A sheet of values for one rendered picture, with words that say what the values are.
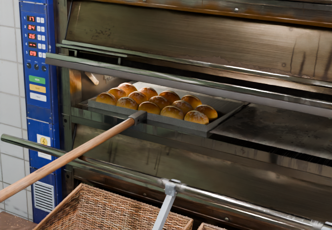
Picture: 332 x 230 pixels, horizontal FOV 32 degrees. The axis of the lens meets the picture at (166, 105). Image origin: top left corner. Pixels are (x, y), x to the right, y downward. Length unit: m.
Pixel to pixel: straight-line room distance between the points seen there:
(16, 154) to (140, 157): 0.69
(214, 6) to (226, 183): 0.64
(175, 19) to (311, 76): 0.54
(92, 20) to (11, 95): 0.60
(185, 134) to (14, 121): 0.89
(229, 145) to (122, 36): 0.57
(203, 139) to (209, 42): 0.36
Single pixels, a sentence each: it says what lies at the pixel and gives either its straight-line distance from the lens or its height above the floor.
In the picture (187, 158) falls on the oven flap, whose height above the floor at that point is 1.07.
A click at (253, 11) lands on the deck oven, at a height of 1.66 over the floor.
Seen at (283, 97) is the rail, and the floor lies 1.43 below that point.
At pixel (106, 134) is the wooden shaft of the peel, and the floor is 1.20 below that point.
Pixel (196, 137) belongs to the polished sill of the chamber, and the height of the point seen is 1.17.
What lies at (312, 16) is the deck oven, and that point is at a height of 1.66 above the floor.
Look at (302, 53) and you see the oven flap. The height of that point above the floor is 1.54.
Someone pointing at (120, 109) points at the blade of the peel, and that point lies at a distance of 2.30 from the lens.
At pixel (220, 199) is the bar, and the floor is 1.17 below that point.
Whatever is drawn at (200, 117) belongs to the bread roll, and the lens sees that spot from 2.15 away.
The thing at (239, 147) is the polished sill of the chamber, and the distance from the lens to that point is 2.03.
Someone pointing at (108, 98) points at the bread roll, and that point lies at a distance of 2.35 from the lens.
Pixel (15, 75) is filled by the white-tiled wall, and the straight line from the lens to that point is 2.58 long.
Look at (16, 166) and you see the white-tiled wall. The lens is 2.76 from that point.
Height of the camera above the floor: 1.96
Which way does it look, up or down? 19 degrees down
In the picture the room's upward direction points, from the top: 1 degrees clockwise
